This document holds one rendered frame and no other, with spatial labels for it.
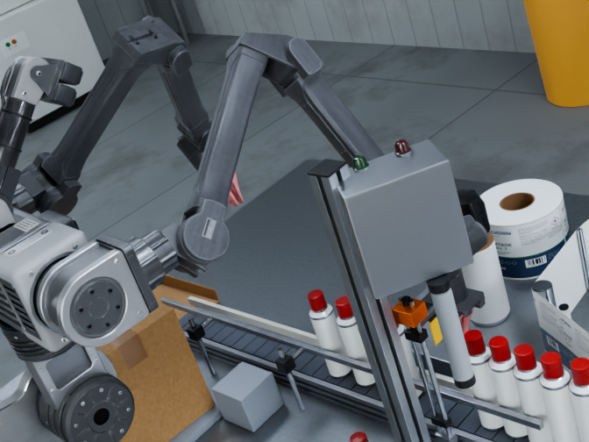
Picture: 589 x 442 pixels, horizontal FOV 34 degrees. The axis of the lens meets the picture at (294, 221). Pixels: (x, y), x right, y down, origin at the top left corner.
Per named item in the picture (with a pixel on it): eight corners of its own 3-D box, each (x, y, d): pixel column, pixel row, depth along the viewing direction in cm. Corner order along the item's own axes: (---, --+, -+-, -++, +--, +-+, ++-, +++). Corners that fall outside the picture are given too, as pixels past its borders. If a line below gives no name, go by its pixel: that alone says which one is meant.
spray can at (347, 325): (386, 374, 198) (360, 295, 189) (370, 390, 195) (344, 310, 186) (366, 368, 202) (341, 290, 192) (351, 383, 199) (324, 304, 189)
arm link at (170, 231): (141, 245, 151) (152, 237, 146) (190, 212, 156) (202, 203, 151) (174, 292, 152) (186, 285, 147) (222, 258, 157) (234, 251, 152)
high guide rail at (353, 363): (543, 426, 162) (542, 420, 162) (540, 431, 162) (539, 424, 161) (165, 301, 238) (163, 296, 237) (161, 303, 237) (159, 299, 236)
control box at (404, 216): (475, 263, 150) (450, 158, 141) (374, 301, 149) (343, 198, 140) (453, 236, 159) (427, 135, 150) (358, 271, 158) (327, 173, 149)
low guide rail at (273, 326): (570, 422, 169) (568, 413, 168) (567, 426, 168) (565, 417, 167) (193, 302, 244) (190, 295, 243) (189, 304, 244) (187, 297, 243)
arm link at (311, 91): (256, 71, 171) (281, 46, 161) (277, 55, 174) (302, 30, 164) (405, 254, 175) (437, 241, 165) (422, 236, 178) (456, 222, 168)
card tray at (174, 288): (220, 301, 253) (215, 288, 251) (147, 360, 239) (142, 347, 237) (152, 281, 274) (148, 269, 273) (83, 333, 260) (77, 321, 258)
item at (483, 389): (514, 417, 176) (493, 329, 167) (499, 434, 173) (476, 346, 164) (490, 409, 180) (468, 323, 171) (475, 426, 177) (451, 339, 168)
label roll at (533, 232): (539, 222, 231) (528, 170, 224) (591, 253, 214) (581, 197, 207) (469, 256, 227) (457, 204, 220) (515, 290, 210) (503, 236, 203)
